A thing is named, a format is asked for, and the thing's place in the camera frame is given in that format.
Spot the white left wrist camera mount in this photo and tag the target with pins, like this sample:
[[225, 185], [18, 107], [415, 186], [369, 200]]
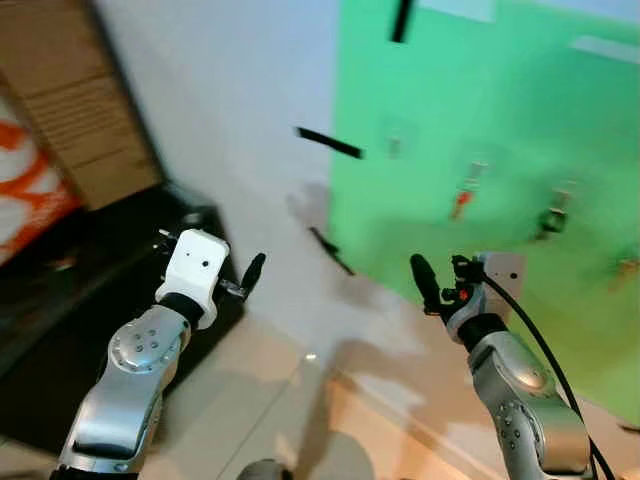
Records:
[[195, 265]]

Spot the brass key bunch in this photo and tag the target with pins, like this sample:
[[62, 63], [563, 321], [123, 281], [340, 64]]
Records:
[[626, 270]]

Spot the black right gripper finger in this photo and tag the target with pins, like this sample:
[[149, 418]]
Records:
[[427, 282]]

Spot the brown cardboard box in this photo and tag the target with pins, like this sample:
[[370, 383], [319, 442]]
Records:
[[80, 100]]

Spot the clear wall hook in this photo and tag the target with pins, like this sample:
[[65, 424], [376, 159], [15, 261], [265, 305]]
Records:
[[478, 170], [566, 192], [395, 145]]

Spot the green wall sheet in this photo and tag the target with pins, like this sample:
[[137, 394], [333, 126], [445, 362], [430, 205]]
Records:
[[520, 110]]

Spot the keys with black fob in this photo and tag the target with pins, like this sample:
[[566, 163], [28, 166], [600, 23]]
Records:
[[550, 220]]

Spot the black tape strip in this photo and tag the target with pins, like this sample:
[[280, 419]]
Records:
[[330, 143], [401, 20], [331, 250]]

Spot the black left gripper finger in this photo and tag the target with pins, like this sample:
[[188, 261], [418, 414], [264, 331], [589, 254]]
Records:
[[254, 272]]

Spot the keys with red fob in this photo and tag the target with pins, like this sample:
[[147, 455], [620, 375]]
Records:
[[461, 203]]

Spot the orange white shopping bag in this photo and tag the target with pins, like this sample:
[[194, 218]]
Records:
[[30, 190]]

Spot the grey robot foot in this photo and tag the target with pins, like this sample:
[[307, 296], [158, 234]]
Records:
[[262, 470]]

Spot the black glass table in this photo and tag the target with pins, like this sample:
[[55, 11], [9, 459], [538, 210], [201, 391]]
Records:
[[70, 310]]

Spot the white tape piece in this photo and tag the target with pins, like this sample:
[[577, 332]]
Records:
[[455, 8], [605, 49]]

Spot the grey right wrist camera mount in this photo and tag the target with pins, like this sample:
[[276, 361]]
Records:
[[505, 272]]

